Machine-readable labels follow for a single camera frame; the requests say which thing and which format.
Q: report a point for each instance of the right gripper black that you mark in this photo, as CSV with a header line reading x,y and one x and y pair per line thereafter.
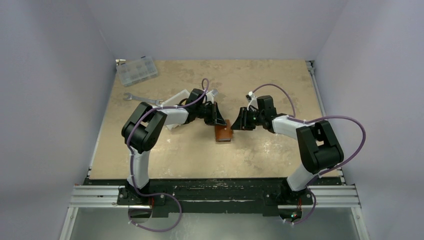
x,y
246,117

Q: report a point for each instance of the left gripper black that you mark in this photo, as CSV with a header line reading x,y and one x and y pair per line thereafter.
x,y
215,117

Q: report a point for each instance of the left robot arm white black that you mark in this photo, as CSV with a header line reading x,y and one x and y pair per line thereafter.
x,y
143,128

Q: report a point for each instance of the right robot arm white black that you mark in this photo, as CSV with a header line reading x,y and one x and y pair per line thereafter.
x,y
318,145

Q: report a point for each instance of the white plastic card tray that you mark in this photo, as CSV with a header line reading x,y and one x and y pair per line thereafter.
x,y
174,100

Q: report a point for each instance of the silver open-end wrench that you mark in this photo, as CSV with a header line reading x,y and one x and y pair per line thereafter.
x,y
127,96

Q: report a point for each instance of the clear plastic organizer box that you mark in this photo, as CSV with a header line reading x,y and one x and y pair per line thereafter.
x,y
136,71

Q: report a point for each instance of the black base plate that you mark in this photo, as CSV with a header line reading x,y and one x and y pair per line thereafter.
x,y
207,196

